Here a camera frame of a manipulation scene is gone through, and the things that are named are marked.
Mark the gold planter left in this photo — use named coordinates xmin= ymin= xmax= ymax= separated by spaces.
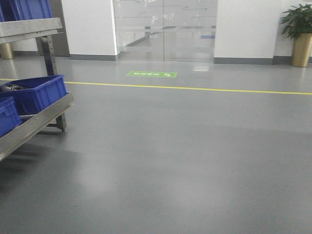
xmin=0 ymin=43 xmax=14 ymax=59

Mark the glass double door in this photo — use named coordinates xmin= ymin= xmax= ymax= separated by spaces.
xmin=113 ymin=0 xmax=218 ymax=62

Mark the blue crate top shelf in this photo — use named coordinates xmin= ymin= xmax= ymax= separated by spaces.
xmin=0 ymin=0 xmax=53 ymax=22

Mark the gold planter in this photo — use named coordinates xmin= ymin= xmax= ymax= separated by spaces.
xmin=0 ymin=43 xmax=14 ymax=59
xmin=291 ymin=33 xmax=312 ymax=67

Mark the gold planter right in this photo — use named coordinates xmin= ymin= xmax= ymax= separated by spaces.
xmin=291 ymin=33 xmax=312 ymax=67

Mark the blue crate shelf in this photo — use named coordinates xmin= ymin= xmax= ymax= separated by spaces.
xmin=0 ymin=0 xmax=53 ymax=22
xmin=0 ymin=75 xmax=67 ymax=115

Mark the green potted plant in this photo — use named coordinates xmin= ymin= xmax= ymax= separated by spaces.
xmin=280 ymin=3 xmax=312 ymax=39

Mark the steel shelf rack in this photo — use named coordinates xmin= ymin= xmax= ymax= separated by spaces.
xmin=0 ymin=18 xmax=74 ymax=160

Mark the blue crate front left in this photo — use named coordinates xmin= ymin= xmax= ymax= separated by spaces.
xmin=0 ymin=97 xmax=22 ymax=137

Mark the blue crate lower shelf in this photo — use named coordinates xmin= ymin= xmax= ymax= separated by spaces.
xmin=0 ymin=75 xmax=67 ymax=115

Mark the green floor sign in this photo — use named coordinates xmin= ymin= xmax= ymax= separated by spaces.
xmin=127 ymin=71 xmax=177 ymax=78

